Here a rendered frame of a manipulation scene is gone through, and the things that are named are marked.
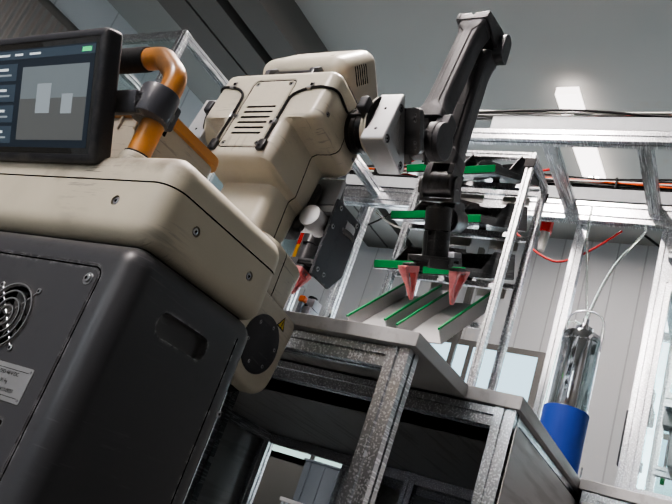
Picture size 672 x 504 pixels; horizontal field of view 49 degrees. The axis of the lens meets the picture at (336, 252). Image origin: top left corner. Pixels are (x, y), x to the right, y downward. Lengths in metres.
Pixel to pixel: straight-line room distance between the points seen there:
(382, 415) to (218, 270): 0.54
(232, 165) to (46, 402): 0.67
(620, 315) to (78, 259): 5.00
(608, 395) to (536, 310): 0.83
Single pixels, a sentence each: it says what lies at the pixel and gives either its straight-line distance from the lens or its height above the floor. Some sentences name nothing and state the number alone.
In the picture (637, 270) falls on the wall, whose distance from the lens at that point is 5.80.
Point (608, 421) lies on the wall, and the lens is 5.40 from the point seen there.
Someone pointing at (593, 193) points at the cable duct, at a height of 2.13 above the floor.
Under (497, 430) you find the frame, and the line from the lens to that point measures 1.60.
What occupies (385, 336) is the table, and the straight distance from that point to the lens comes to 1.40.
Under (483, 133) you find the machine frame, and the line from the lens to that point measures 2.98.
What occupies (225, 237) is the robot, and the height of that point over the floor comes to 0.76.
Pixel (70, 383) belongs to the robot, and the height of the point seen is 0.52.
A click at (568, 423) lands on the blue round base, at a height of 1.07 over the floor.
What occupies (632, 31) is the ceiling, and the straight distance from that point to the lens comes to 4.05.
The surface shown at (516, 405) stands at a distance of 1.60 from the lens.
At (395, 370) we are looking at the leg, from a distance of 1.39.
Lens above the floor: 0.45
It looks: 21 degrees up
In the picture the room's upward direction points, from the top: 20 degrees clockwise
